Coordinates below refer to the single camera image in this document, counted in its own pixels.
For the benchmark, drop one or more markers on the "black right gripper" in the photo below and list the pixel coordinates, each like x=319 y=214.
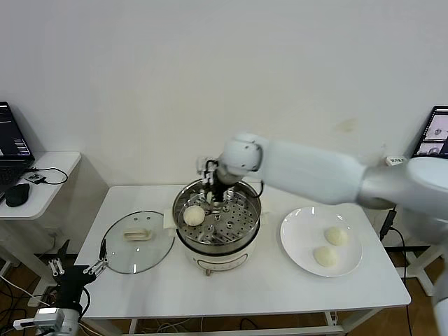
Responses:
x=220 y=183

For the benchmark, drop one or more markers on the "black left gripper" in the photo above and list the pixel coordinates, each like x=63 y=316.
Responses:
x=73 y=280

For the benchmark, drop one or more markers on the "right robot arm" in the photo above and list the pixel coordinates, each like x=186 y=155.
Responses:
x=315 y=175

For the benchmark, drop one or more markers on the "stainless steel steamer basket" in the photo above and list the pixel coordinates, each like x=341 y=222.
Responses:
x=238 y=224

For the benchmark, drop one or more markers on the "cream electric cooking pot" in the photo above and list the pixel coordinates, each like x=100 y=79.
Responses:
x=220 y=263

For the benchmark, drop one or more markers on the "black computer mouse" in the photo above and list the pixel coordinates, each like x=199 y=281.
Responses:
x=18 y=195

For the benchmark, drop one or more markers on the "small black usb hub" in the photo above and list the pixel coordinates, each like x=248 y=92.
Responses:
x=36 y=179

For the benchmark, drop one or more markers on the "white round plate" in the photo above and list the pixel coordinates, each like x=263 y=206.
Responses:
x=297 y=245

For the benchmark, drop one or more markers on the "white side table with mouse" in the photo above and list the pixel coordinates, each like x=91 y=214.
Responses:
x=52 y=164

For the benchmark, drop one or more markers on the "black laptop with dark screen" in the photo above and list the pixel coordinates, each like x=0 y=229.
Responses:
x=10 y=140

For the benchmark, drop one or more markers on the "small white labelled box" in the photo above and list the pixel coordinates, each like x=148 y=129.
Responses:
x=396 y=160

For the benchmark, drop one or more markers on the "white side table with label box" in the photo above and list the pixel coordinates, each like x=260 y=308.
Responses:
x=425 y=273

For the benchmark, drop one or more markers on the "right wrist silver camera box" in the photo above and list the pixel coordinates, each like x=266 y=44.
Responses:
x=203 y=165

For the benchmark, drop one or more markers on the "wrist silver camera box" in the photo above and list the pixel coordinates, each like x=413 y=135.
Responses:
x=47 y=316
x=203 y=165

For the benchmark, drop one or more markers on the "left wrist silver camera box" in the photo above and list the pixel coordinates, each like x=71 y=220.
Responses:
x=47 y=316

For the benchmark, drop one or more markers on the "white main table frame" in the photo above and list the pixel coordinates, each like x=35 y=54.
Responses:
x=245 y=330

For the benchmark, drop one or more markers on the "grey laptop showing camera views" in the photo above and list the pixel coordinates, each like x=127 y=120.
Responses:
x=435 y=133

